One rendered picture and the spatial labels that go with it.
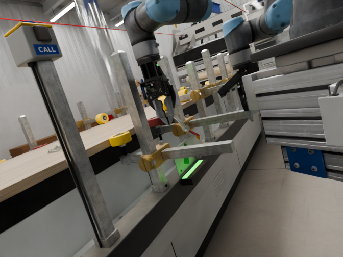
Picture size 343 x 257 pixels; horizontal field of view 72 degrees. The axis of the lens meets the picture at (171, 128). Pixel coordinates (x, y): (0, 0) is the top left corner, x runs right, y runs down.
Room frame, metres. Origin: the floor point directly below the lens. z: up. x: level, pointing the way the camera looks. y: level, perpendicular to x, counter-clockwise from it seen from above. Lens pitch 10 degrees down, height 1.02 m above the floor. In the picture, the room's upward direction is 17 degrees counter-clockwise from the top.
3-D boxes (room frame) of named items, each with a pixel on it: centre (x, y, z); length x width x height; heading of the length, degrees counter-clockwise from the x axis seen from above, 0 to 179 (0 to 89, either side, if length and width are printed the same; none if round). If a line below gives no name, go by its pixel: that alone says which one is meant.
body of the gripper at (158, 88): (0.72, 0.01, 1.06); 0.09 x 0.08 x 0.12; 167
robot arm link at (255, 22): (0.82, -0.40, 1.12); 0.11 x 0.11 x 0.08; 82
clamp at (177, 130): (0.99, -0.05, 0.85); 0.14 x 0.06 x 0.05; 148
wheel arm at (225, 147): (0.77, 0.03, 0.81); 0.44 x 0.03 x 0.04; 58
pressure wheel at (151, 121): (1.08, 0.06, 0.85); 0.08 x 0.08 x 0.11
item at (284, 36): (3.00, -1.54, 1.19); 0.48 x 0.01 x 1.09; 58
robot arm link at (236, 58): (0.85, -0.31, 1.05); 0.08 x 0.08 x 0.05
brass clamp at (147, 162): (0.78, 0.08, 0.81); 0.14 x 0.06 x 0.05; 148
